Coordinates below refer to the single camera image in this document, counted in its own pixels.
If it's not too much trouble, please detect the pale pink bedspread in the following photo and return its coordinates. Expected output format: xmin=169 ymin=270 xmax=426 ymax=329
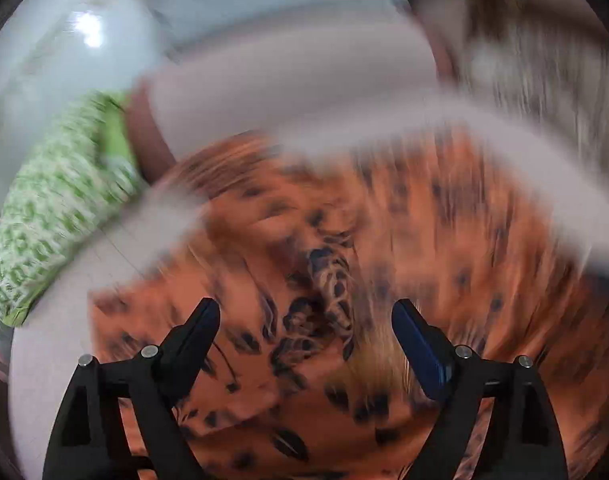
xmin=7 ymin=100 xmax=609 ymax=480

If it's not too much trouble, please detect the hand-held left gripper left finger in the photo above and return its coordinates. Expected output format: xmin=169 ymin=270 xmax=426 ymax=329
xmin=42 ymin=298 xmax=221 ymax=480

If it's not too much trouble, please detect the green patterned pillow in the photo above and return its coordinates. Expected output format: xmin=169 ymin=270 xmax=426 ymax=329
xmin=0 ymin=90 xmax=145 ymax=328

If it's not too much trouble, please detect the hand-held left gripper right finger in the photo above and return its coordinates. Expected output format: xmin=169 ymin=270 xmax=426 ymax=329
xmin=391 ymin=298 xmax=569 ymax=480

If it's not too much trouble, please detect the pale pink bolster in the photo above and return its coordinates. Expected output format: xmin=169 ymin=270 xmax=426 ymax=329
xmin=127 ymin=5 xmax=450 ymax=181

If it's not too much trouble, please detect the orange floral garment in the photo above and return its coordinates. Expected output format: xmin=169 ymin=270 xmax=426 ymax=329
xmin=87 ymin=130 xmax=609 ymax=480

